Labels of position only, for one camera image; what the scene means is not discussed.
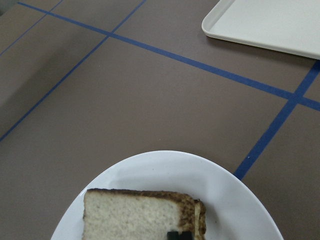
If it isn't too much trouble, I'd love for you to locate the white round plate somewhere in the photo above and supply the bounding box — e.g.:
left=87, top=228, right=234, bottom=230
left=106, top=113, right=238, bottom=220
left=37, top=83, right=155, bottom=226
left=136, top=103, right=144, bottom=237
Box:
left=50, top=150, right=285, bottom=240

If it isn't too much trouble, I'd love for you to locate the bread slice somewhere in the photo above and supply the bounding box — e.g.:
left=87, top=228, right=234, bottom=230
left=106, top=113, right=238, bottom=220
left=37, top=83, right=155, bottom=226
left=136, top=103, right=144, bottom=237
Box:
left=82, top=188, right=207, bottom=240

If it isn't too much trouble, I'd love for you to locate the cream bear serving tray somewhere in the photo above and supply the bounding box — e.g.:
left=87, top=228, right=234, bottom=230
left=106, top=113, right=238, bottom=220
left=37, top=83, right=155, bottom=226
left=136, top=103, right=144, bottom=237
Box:
left=201, top=0, right=320, bottom=60

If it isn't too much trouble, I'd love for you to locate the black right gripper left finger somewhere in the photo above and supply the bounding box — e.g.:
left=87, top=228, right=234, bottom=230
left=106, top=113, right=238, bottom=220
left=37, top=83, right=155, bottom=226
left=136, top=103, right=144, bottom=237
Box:
left=166, top=231, right=179, bottom=240

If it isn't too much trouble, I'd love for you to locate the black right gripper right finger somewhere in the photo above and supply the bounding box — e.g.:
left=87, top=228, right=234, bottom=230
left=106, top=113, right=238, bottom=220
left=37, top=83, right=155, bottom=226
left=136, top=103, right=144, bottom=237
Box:
left=181, top=231, right=192, bottom=240

